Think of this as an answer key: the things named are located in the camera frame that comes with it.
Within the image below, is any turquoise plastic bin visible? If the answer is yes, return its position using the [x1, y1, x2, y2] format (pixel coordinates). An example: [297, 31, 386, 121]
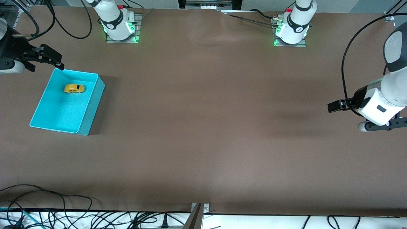
[29, 68, 106, 136]

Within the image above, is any grey metal bar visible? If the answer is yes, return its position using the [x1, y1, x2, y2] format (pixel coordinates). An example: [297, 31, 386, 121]
[183, 204, 204, 229]

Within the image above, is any metal bracket plate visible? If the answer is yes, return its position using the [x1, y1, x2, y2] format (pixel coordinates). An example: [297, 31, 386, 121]
[191, 203, 210, 214]

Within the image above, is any thin black table cable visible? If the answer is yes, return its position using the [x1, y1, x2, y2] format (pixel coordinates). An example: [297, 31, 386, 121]
[221, 10, 283, 27]

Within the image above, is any thick black table cable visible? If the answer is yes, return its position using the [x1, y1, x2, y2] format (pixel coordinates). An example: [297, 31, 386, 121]
[250, 9, 277, 19]

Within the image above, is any grey power strip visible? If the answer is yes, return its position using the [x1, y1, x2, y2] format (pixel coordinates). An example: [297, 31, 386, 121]
[186, 0, 232, 8]

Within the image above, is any black looped floor cable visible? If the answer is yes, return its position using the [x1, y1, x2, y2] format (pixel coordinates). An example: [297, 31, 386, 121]
[0, 184, 93, 229]

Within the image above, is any teal cable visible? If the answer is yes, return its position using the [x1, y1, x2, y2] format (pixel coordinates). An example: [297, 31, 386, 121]
[0, 207, 34, 227]

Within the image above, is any aluminium frame profile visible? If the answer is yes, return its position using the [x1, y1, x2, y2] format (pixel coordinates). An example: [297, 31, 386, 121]
[383, 0, 403, 22]
[0, 0, 43, 31]

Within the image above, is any yellow toy beetle car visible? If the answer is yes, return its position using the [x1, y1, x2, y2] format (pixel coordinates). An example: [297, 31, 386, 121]
[64, 84, 86, 94]

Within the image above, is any black cable tangle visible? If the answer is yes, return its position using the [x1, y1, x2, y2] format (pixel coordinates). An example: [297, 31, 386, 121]
[48, 210, 191, 229]

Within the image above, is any brown table cover sheet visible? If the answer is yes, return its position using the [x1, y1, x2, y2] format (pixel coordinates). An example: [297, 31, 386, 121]
[0, 5, 407, 217]

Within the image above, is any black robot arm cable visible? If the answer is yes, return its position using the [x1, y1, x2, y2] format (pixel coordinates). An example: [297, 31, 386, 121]
[342, 13, 407, 118]
[10, 0, 93, 40]

